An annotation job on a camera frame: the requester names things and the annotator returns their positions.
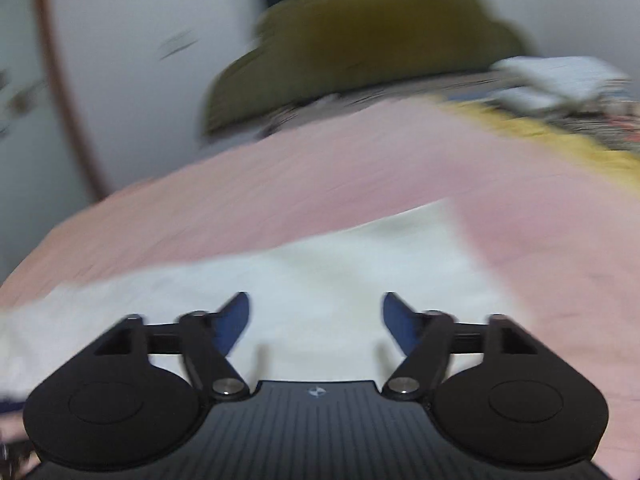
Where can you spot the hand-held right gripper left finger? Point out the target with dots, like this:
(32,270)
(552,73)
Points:
(234,321)

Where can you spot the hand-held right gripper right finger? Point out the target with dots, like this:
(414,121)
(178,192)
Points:
(400,321)

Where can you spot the white pants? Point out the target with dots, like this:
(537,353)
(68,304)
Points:
(325,275)

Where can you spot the pink floral blanket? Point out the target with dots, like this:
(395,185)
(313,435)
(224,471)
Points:
(300,180)

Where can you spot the yellow cloth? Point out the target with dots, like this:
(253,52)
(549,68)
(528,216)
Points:
(575,146)

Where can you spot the white wardrobe door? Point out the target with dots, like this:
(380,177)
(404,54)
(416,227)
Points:
(25,150)

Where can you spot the patterned bed sheet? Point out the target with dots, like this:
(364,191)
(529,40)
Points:
(607,127)

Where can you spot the white crumpled cloth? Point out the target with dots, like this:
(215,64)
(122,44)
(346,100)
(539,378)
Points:
(555,80)

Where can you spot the olive padded headboard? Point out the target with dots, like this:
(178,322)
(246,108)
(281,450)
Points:
(360,35)

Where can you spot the brown wooden door frame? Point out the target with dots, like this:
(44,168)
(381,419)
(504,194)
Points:
(56,77)

